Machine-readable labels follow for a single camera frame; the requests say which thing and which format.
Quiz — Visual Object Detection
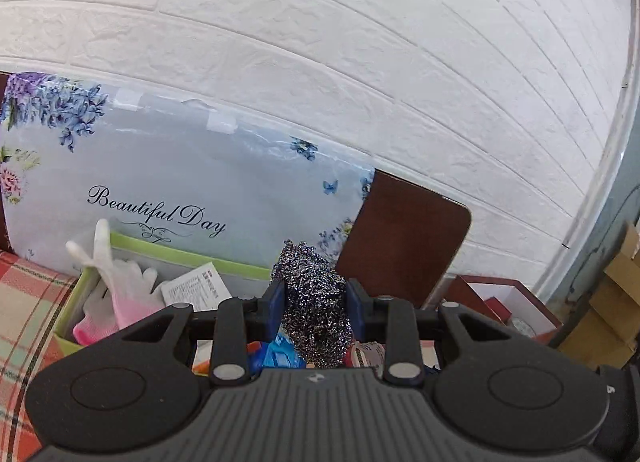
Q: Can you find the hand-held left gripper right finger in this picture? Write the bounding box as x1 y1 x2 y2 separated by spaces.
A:
345 278 506 383

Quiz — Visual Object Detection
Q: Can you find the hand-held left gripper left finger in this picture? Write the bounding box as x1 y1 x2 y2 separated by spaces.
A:
122 279 287 385

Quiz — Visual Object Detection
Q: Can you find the steel wool scourer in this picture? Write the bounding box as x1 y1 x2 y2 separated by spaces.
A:
270 241 353 369

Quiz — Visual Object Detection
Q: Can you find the blue rounded box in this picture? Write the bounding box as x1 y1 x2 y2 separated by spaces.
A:
260 332 307 369

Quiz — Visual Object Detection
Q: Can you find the white printed paper box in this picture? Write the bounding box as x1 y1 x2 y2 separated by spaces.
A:
161 265 231 313

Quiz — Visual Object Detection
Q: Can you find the orange box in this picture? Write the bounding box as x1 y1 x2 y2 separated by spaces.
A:
192 339 216 374

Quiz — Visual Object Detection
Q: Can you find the light green cardboard box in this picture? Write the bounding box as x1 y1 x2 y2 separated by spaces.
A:
52 232 441 374

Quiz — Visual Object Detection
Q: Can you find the stack of cardboard boxes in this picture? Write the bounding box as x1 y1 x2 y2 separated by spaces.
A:
557 222 640 370

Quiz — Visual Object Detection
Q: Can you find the brown open box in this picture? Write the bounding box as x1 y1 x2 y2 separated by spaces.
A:
440 275 563 343

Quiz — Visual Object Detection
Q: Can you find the floral plastic bag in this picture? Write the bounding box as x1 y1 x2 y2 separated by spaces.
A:
0 72 376 283

